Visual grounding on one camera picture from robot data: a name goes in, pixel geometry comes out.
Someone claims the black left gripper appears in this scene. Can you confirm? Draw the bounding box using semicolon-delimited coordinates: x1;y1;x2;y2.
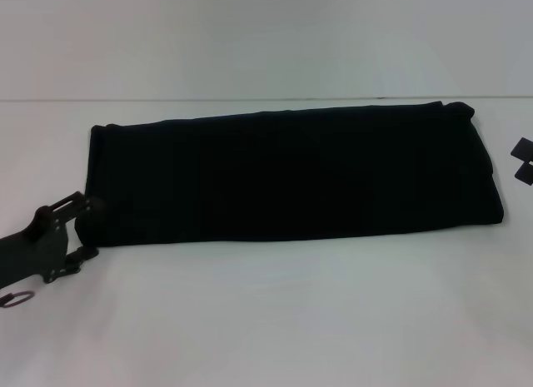
0;191;106;289

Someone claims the black shirt with FREE print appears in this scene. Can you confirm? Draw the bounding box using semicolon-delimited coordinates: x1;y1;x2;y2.
74;100;506;250

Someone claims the dark left arm cable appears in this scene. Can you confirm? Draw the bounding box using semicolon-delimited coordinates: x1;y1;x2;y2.
0;290;33;309

